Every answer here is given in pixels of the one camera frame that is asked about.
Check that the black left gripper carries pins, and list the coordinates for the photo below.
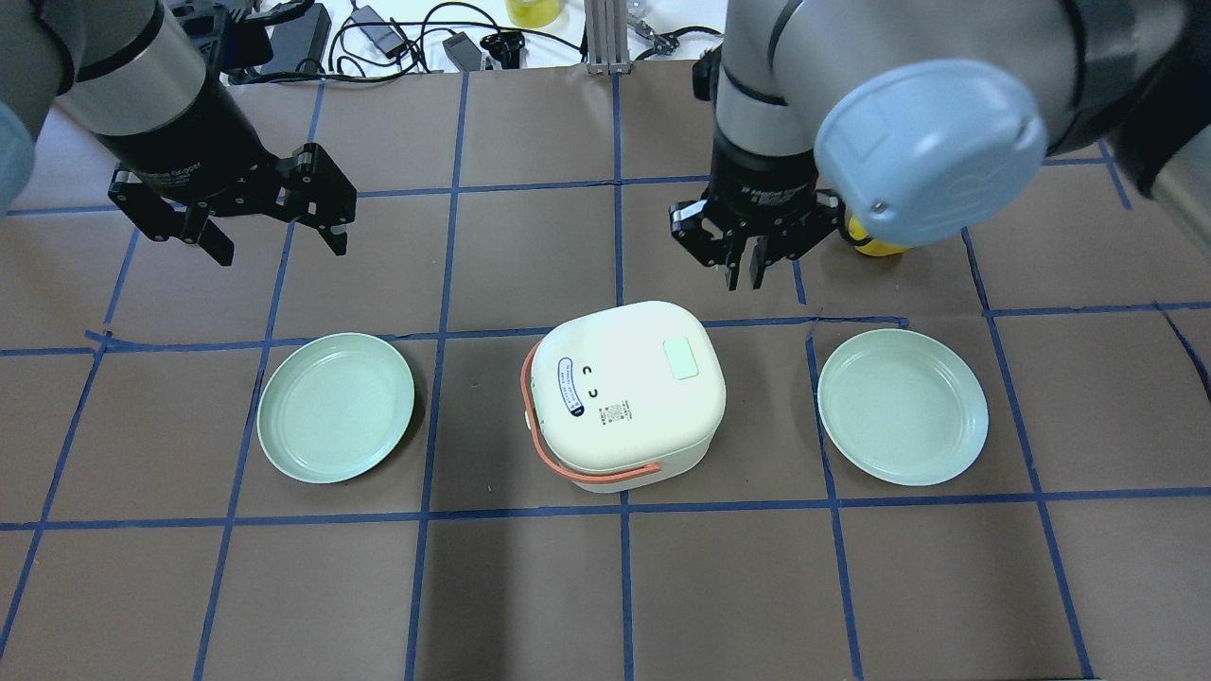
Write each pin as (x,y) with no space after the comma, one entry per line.
(189,135)

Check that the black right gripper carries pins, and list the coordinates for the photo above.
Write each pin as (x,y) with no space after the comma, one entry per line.
(760,173)

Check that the white rice cooker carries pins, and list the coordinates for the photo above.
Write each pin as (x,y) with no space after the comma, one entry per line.
(628,396)

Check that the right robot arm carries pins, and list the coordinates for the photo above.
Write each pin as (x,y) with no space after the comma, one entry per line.
(921,117)

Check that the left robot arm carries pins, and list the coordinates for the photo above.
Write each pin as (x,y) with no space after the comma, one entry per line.
(144,79)

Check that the yellow toy potato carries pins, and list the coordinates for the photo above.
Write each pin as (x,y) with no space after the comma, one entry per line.
(867,245)

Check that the black laptop brick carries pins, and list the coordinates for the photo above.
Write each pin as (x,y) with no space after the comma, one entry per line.
(298,45)

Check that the black pliers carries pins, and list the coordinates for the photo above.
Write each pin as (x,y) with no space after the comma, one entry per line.
(666,43)

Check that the light green plate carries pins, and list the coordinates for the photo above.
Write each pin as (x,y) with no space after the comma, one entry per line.
(903,407)
(335,408)

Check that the black power adapter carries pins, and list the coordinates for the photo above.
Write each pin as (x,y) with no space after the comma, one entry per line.
(463,53)

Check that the yellow cup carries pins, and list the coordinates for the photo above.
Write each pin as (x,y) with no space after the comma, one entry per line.
(533,14)

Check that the aluminium frame post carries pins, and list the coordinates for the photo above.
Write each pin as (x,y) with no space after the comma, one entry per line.
(605,28)

